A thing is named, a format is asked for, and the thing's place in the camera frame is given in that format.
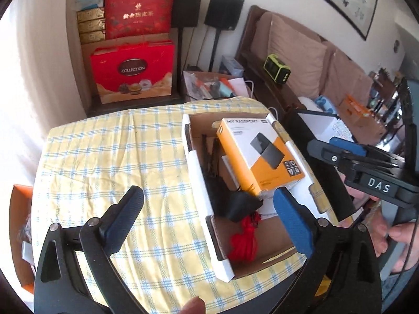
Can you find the red chocolate gift bag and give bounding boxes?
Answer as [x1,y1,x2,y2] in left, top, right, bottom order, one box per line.
[90,40,175,104]

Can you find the orange white hard drive box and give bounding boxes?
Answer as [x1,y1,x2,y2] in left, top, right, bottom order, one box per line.
[216,118,306,200]

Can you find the yellow plaid tablecloth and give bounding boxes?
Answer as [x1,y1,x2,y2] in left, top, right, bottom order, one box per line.
[33,96,341,308]

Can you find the light blue box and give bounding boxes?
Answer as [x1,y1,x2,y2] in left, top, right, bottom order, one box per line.
[219,55,245,78]

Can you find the brown sofa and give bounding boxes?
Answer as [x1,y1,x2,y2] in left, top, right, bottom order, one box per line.
[236,5,377,118]

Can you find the red cord bundle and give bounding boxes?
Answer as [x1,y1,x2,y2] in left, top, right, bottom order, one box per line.
[227,212,262,262]

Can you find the orange cardboard box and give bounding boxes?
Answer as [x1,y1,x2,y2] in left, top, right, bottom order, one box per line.
[337,94,387,146]

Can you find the white envelope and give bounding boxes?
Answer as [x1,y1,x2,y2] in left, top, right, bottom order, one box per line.
[227,78,252,99]

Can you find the person's right hand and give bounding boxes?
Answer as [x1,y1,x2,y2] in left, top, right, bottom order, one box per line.
[371,199,419,273]

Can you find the green radio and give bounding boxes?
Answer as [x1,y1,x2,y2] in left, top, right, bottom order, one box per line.
[264,54,292,85]

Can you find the gold gift box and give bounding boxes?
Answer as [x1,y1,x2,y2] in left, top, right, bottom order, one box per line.
[76,7,106,22]
[78,20,107,33]
[79,30,107,44]

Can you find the black speaker stand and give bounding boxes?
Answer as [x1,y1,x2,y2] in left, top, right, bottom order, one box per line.
[178,26,197,68]
[208,28,221,72]

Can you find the white cable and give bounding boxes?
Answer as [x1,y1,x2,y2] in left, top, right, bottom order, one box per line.
[244,80,280,121]

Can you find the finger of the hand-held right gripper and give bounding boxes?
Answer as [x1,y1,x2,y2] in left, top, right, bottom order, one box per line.
[329,137,406,168]
[308,139,403,175]

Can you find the orange open box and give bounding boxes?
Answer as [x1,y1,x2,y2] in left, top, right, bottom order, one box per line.
[8,184,36,295]

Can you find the red gold-print gift bag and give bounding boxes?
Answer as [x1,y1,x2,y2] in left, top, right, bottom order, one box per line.
[104,0,175,40]

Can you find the dark wooden cabinet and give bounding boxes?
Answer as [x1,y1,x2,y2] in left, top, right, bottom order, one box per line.
[86,92,184,117]

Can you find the cardboard box with white flaps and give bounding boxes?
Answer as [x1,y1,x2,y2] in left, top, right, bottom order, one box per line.
[181,111,328,282]

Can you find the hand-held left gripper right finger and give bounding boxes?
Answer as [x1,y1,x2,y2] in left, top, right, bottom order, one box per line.
[273,186,383,314]

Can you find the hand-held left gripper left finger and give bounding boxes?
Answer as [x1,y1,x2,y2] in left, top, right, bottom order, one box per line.
[33,186,148,314]

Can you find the light blue plastic holder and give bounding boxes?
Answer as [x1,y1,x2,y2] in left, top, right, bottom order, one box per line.
[314,95,338,113]

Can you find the blue denim pants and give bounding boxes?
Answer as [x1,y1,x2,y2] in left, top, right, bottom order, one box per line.
[381,268,413,314]

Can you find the white box with black lid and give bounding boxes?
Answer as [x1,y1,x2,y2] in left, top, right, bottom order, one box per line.
[283,107,359,222]

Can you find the black speaker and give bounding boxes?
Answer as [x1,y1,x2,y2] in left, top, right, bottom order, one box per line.
[170,0,203,28]
[204,0,245,31]

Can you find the cardboard box of clutter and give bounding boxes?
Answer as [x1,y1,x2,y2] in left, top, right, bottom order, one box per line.
[181,70,254,102]

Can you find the person's left hand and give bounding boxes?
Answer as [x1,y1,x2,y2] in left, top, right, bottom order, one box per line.
[178,296,206,314]

